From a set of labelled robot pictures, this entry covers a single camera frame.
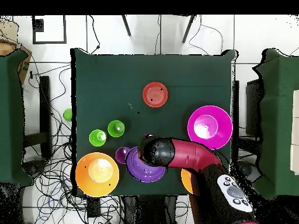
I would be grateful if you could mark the purple plastic bowl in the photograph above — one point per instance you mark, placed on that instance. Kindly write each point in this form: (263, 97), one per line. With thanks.
(140, 170)

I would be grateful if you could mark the green plastic cup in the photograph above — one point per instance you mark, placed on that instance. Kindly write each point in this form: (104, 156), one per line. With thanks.
(113, 130)
(95, 140)

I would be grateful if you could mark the small red plastic bowl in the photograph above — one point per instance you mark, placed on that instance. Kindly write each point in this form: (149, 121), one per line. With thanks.
(155, 94)

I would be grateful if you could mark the large orange plastic bowl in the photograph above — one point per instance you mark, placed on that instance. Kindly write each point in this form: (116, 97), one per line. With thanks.
(98, 187)
(186, 182)

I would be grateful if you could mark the small green plastic bowl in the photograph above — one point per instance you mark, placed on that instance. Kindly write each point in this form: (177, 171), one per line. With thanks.
(68, 115)

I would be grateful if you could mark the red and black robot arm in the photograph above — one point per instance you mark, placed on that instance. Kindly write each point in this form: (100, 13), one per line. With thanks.
(191, 154)

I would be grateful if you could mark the purple plastic cup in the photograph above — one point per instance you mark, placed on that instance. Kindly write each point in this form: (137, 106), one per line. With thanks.
(121, 155)

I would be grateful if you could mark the large pink plastic bowl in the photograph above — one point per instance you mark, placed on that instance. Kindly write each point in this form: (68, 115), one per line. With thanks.
(210, 112)

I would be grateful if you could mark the dark green table cloth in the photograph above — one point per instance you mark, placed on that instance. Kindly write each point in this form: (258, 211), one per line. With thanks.
(116, 70)

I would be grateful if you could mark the black floor power box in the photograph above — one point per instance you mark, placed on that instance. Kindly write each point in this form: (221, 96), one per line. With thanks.
(94, 207)

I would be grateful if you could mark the black stand bar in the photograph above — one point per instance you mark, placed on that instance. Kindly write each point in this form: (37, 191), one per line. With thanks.
(236, 105)
(45, 105)

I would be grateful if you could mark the grey round stand base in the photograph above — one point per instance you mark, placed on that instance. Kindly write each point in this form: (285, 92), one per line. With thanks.
(250, 171)

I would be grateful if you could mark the black equipment box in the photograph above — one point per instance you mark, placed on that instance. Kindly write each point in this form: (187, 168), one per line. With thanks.
(253, 105)

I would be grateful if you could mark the black tripod leg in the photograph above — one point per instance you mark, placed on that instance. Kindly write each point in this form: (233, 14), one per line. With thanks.
(188, 29)
(126, 26)

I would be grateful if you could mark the green side table cloth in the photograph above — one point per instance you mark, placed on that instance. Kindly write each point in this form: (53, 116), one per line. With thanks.
(11, 116)
(278, 116)

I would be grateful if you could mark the brown cardboard box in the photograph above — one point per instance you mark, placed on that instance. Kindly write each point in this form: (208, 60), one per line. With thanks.
(24, 67)

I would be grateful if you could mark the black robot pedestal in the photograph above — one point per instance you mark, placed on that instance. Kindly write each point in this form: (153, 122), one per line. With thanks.
(149, 210)

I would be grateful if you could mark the black square floor frame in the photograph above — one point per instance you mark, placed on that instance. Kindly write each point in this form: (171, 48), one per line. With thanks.
(49, 42)

